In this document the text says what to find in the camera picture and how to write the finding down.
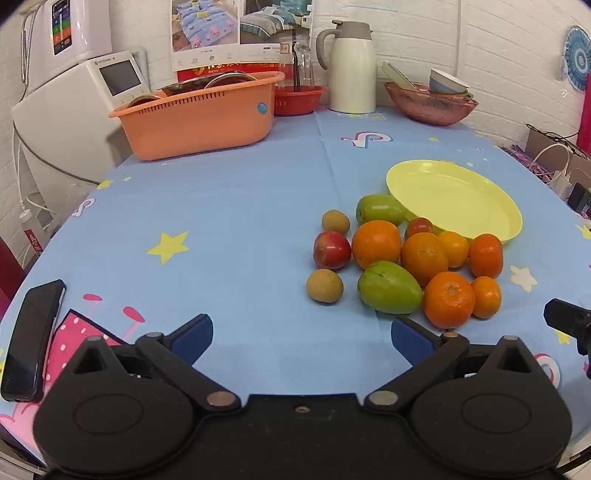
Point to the black smartphone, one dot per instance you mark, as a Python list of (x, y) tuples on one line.
[(32, 337)]

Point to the blue printed tablecloth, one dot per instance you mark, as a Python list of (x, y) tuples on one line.
[(231, 207)]

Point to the orange plastic basket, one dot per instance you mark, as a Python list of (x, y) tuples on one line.
[(194, 124)]

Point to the cardboard box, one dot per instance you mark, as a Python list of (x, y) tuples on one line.
[(577, 161)]

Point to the large smooth orange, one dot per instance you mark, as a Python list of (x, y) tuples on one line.
[(424, 258), (376, 243)]

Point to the red plum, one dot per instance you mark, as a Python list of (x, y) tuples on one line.
[(331, 249), (419, 226)]

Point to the white appliance with screen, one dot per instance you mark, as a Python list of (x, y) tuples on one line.
[(64, 129)]

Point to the small brown round fruit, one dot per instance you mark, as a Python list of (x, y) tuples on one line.
[(335, 220), (324, 286)]

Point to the white charger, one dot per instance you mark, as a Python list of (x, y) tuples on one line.
[(561, 183)]

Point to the white and blue bowl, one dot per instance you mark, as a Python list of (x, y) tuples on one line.
[(447, 82)]

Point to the round steel bowl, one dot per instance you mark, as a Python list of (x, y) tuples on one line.
[(231, 78)]

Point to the black device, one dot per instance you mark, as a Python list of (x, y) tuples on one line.
[(579, 198)]

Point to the dark steel dish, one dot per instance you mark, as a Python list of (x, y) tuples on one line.
[(144, 100)]

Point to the green jujube fruit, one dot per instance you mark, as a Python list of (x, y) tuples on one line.
[(388, 288), (379, 208)]

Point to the steel plate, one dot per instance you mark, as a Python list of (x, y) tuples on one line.
[(184, 86)]

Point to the white water purifier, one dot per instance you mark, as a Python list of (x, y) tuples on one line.
[(78, 32)]

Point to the small orange mandarin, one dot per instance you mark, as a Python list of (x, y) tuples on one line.
[(486, 297)]

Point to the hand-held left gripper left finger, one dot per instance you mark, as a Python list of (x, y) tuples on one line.
[(196, 334)]

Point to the wall poster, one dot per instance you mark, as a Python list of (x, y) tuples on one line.
[(240, 27)]

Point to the red plastic basket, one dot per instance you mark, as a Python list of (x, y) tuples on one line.
[(298, 102)]

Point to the white dish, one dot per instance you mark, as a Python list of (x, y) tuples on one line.
[(399, 76)]

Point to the white thermos jug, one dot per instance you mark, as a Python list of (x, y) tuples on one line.
[(353, 74)]

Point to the small yellow-orange mandarin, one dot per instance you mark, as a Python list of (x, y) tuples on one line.
[(455, 249)]

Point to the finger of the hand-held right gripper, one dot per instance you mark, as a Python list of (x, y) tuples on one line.
[(568, 321)]

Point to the blue round wall decoration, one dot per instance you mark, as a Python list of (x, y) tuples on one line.
[(577, 57)]

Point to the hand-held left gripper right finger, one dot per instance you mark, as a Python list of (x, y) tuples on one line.
[(411, 339)]

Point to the red plastic container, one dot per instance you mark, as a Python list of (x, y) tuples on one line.
[(9, 272)]

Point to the clear glass pitcher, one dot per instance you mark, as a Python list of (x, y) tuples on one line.
[(298, 60)]

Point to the deep orange mandarin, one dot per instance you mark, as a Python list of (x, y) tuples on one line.
[(485, 255)]

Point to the bumpy orange with stem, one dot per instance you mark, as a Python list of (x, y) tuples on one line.
[(449, 299)]

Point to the white plastic bottle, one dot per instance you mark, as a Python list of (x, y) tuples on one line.
[(31, 228)]

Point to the pink glass bowl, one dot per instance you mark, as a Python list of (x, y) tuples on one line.
[(429, 110)]

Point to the pink patterned cloth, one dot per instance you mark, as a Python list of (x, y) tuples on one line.
[(526, 161)]

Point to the yellow plastic plate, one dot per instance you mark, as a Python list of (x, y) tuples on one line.
[(455, 198)]

